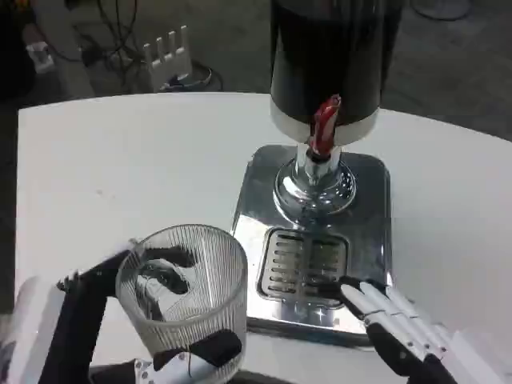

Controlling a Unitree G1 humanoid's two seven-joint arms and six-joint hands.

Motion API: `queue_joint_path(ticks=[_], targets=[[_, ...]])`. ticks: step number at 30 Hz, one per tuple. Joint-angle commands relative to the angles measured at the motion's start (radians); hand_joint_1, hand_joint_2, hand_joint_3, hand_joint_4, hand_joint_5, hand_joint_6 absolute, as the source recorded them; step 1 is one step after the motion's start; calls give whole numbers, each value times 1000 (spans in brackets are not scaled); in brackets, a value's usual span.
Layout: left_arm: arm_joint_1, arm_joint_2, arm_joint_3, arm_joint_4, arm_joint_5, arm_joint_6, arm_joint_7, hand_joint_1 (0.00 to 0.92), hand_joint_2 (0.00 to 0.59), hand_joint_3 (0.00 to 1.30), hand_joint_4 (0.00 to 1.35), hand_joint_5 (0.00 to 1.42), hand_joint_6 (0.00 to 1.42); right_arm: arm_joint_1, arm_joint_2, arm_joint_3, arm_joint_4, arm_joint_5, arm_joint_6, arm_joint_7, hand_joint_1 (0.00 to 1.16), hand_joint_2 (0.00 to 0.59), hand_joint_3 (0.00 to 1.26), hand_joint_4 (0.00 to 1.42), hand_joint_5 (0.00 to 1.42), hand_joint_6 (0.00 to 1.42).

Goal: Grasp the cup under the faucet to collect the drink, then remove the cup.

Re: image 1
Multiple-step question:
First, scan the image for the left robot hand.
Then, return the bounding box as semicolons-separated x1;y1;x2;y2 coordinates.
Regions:
0;238;246;384

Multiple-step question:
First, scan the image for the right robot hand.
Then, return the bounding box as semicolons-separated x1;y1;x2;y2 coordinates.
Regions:
338;274;512;384

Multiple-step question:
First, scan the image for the clear ribbed glass cup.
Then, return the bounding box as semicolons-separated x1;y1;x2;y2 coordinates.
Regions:
114;224;250;381

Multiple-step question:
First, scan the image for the slotted steel drip grid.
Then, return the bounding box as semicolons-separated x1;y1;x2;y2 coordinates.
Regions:
258;226;351;302

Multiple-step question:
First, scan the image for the steel drip tray base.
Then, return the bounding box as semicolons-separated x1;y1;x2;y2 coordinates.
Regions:
230;142;394;354

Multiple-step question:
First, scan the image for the white power adapter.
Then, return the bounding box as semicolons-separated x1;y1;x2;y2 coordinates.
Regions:
25;41;54;74

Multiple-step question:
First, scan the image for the round grey stand base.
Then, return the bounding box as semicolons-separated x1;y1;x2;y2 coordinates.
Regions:
161;59;214;92

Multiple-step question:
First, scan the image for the white slotted plastic rack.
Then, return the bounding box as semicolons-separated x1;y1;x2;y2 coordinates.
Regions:
142;25;194;91

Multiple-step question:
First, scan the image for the black drink dispenser tank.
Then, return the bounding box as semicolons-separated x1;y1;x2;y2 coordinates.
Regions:
268;0;395;147

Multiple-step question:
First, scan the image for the red white tap handle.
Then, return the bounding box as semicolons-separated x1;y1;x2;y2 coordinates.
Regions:
306;94;342;156

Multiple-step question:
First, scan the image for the black cable bundle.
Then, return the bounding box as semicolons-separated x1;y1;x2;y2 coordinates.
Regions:
59;0;139;75

